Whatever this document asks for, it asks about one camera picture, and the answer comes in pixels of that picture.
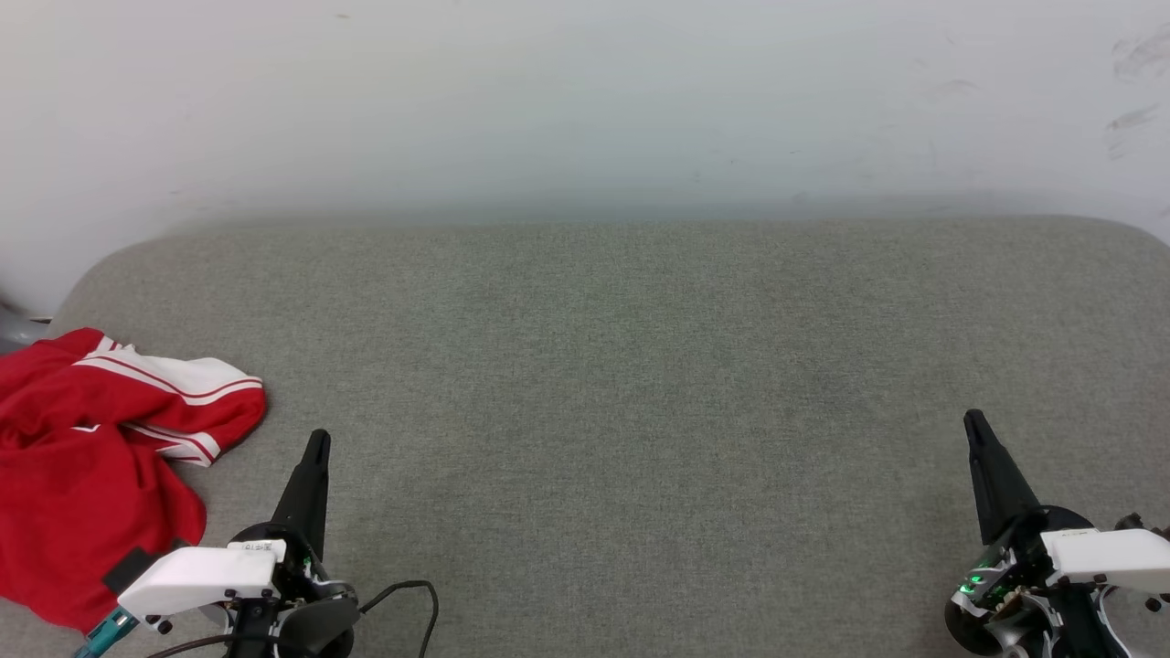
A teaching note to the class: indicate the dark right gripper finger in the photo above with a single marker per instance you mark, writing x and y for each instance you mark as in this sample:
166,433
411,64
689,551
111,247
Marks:
998,484

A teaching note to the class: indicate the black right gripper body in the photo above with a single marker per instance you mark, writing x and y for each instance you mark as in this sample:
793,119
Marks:
1015,585

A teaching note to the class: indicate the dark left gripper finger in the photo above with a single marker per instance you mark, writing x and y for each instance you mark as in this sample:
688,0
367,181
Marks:
309,503

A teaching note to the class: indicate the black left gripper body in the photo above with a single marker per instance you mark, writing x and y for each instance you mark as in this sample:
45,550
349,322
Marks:
311,621

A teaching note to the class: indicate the red and white basketball jersey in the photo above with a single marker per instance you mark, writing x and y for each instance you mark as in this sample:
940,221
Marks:
73,475

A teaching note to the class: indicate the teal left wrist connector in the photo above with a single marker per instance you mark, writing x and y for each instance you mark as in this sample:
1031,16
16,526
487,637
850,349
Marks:
108,632

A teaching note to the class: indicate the grey fabric sofa cushion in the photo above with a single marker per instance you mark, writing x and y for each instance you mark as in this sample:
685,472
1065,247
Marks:
640,411

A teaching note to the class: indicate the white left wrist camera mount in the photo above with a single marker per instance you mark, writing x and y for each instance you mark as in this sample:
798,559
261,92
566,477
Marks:
196,578

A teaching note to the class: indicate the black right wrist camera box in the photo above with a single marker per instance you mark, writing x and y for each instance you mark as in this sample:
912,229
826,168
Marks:
1138,525

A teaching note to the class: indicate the grey metal frame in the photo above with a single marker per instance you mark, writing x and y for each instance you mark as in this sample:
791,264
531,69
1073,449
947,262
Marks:
14,334

